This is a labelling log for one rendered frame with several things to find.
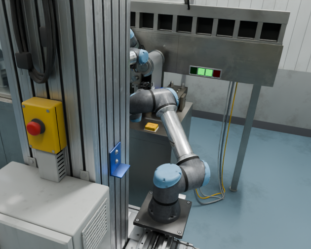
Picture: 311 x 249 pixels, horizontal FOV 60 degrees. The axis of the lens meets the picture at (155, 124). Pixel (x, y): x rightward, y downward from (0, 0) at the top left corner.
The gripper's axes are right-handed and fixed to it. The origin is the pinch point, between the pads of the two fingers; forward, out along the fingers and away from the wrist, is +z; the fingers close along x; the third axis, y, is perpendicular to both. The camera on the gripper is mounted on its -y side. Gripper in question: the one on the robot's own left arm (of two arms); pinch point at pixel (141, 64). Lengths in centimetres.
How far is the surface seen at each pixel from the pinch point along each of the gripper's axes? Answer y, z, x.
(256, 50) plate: 33, 21, -74
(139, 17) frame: 44.6, 11.5, 17.5
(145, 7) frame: 50, 6, 12
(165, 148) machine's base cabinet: -51, 13, -28
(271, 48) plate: 34, 19, -83
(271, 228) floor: -86, 95, -115
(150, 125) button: -39.4, 6.7, -16.0
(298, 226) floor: -79, 104, -137
